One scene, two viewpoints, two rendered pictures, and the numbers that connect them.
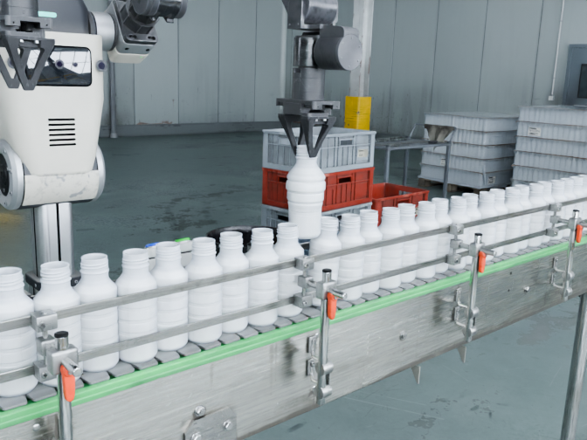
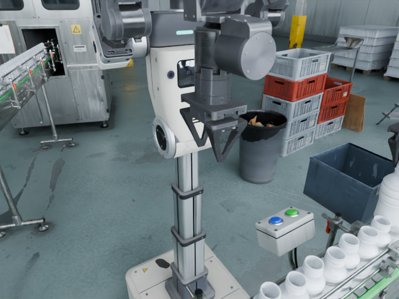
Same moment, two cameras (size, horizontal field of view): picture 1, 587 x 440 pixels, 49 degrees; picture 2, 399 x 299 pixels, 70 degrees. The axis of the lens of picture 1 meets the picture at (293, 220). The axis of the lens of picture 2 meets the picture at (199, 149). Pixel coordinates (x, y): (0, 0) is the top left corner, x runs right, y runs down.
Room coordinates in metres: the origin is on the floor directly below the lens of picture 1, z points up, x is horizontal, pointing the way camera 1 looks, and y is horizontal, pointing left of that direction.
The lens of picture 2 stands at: (0.51, 0.35, 1.63)
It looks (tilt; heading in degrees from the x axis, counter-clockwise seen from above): 28 degrees down; 10
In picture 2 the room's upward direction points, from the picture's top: straight up
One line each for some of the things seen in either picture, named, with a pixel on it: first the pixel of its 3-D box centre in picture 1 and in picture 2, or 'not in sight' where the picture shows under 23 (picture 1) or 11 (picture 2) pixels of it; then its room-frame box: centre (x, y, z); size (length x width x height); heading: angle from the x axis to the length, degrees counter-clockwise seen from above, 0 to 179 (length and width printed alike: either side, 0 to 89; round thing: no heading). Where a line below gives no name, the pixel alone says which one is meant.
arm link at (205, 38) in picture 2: not in sight; (215, 47); (0.95, 0.40, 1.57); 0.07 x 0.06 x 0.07; 42
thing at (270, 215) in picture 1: (316, 220); (291, 102); (3.85, -0.14, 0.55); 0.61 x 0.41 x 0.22; 139
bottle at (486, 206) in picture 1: (484, 225); not in sight; (1.52, -0.46, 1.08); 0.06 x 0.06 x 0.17
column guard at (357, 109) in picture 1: (356, 127); (297, 33); (11.45, -1.06, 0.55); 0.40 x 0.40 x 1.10; 42
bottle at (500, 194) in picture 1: (493, 222); not in sight; (1.56, -0.50, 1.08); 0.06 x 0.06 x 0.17
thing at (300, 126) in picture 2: not in sight; (288, 120); (3.85, -0.14, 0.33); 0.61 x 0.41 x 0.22; 138
